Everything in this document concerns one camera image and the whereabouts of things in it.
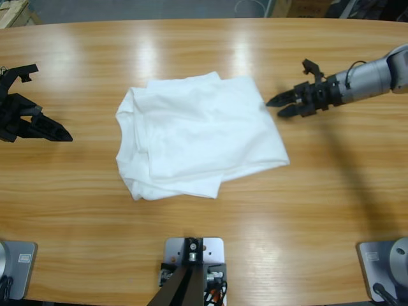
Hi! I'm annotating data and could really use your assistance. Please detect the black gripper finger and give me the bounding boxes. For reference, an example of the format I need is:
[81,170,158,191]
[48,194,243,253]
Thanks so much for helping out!
[13,122,42,141]
[277,104,304,119]
[265,89,298,108]
[30,113,74,142]

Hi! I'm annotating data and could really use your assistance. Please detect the black base cable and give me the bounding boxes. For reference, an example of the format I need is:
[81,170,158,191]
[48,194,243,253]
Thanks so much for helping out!
[372,282,401,306]
[0,275,14,300]

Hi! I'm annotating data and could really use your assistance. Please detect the white mounting block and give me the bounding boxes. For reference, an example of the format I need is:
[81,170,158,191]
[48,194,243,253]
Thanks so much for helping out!
[164,237,226,306]

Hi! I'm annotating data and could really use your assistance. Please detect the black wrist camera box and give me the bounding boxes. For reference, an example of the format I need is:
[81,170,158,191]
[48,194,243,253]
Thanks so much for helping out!
[301,58,326,84]
[0,63,40,96]

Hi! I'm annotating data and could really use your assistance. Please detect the grey metal frame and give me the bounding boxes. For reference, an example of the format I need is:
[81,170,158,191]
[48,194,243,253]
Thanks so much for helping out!
[331,0,408,22]

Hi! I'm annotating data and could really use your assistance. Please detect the dark camera post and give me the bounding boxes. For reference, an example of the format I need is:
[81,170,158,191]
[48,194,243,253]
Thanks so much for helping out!
[149,237,205,306]

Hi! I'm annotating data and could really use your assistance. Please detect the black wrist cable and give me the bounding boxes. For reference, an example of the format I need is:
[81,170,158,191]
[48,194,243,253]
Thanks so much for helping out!
[344,61,367,90]

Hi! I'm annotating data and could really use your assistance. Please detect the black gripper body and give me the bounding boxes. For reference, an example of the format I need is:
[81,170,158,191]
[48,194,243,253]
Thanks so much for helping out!
[0,92,44,143]
[293,78,342,118]

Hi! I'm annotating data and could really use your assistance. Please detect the orange and black cable bundle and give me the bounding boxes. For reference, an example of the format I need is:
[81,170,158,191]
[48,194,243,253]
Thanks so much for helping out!
[203,280,229,306]

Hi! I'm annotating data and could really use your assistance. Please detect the white T-shirt with black print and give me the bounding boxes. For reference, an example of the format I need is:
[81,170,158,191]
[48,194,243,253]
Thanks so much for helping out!
[114,71,291,201]

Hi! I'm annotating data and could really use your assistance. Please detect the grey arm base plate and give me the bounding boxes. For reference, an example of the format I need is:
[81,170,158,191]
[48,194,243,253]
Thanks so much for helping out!
[0,240,38,300]
[356,236,408,303]

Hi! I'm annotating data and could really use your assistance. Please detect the brown cardboard box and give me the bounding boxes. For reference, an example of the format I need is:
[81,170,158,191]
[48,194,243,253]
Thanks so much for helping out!
[273,0,329,18]

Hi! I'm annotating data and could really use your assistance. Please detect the black clamp with silver fittings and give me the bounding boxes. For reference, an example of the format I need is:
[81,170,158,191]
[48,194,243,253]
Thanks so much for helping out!
[160,261,228,288]

